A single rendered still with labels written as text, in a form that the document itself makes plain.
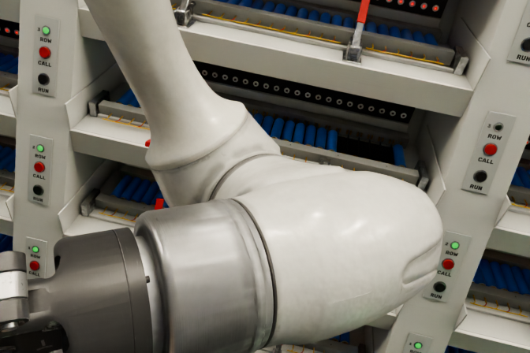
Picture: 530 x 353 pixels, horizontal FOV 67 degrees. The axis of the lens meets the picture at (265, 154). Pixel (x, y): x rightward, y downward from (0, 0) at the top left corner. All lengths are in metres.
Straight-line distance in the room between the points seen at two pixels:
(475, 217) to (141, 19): 0.57
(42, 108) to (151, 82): 0.45
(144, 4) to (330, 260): 0.20
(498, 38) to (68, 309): 0.60
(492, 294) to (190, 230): 0.71
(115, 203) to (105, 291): 0.62
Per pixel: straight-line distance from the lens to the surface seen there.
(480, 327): 0.83
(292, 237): 0.22
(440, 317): 0.78
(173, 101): 0.33
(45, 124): 0.76
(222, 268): 0.20
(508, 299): 0.87
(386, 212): 0.26
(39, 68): 0.75
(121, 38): 0.30
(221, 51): 0.63
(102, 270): 0.20
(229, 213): 0.22
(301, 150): 0.67
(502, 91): 0.67
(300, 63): 0.61
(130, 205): 0.81
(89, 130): 0.73
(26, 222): 0.84
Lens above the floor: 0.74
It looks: 15 degrees down
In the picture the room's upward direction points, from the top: 12 degrees clockwise
